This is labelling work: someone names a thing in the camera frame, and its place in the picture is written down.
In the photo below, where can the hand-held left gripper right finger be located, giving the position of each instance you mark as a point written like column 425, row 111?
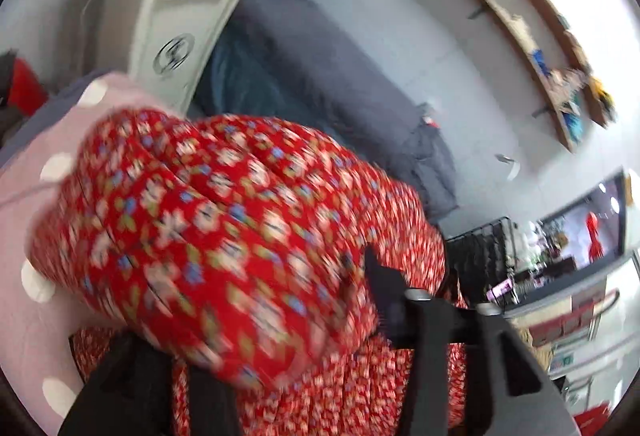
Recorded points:
column 395, row 311

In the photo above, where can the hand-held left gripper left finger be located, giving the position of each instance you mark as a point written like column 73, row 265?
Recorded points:
column 135, row 391

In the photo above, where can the red floral garment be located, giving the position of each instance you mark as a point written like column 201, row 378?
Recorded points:
column 200, row 216

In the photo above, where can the black metal rack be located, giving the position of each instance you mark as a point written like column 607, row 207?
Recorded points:
column 475, row 251

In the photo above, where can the white cabinet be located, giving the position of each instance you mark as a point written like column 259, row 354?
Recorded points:
column 575, row 316

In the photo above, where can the television screen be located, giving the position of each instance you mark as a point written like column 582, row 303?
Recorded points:
column 585, row 231

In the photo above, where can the pink polka dot blanket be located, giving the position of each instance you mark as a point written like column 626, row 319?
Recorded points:
column 30, row 156

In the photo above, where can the red cloth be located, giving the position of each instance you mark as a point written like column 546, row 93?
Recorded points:
column 22, row 81

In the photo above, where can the metal wall hook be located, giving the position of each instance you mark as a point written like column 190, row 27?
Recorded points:
column 510, row 164

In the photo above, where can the long wooden wall shelf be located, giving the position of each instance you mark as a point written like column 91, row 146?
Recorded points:
column 555, row 11
column 515, row 26

